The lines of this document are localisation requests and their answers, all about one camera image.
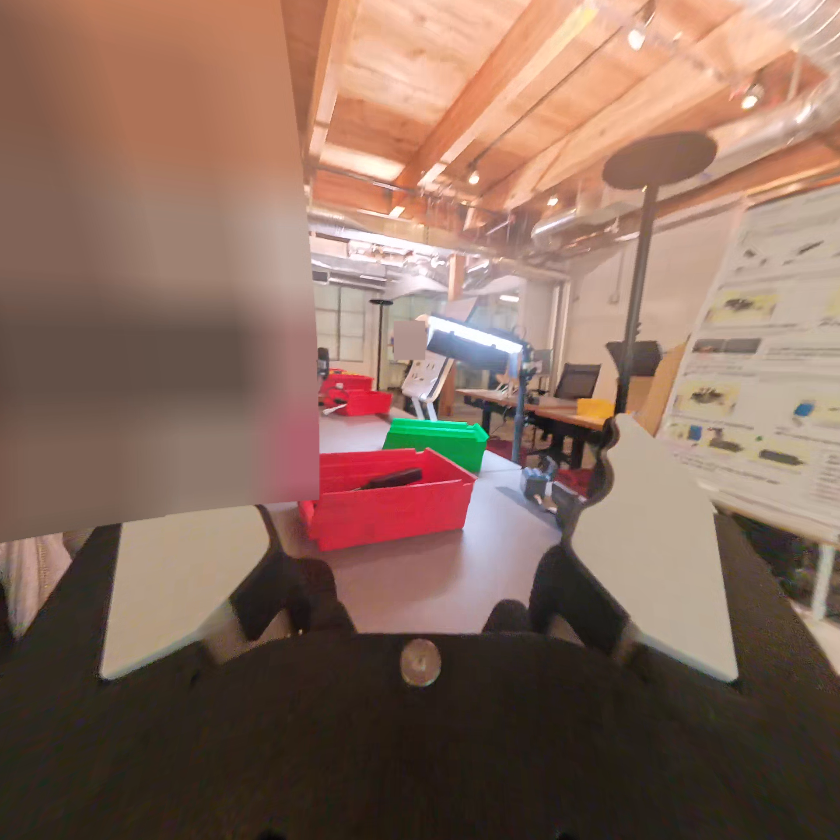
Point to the yellow plastic bin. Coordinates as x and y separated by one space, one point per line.
598 408

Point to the wooden desk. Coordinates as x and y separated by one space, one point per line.
512 397

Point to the black light stand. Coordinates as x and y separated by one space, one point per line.
518 420

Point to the black tilted panel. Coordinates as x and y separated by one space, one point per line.
640 359

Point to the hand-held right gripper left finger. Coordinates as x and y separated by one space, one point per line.
170 590

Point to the large red plastic bin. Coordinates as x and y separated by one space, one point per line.
394 518

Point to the LED panel light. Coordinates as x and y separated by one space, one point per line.
466 354

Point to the silver air duct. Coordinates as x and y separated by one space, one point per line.
571 223

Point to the small red plastic bin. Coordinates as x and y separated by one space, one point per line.
367 401
351 380

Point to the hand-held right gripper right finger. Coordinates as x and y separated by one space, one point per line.
656 558

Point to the black power strip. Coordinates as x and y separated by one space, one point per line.
401 476

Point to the large research poster board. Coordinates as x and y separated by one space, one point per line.
774 367

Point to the green plastic bin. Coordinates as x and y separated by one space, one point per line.
436 446

